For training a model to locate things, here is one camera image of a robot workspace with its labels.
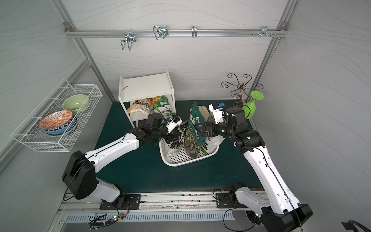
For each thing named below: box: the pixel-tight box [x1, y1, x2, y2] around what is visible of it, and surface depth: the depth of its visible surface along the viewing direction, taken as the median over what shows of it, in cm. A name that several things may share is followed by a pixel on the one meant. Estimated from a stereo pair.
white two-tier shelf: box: [118, 70, 177, 129], surface depth 83 cm
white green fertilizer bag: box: [201, 134, 226, 155], surface depth 86 cm
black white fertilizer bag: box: [164, 120, 189, 158], surface depth 82 cm
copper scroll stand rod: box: [221, 72, 264, 106], surface depth 88 cm
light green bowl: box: [62, 94, 88, 115], surface depth 73 cm
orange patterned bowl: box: [39, 110, 74, 130], surface depth 64 cm
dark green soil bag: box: [184, 101, 210, 159], surface depth 79 cm
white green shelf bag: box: [152, 95, 174, 120], surface depth 92 cm
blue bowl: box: [43, 115, 78, 135], surface depth 59 cm
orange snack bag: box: [127, 97, 154, 115], surface depth 86 cm
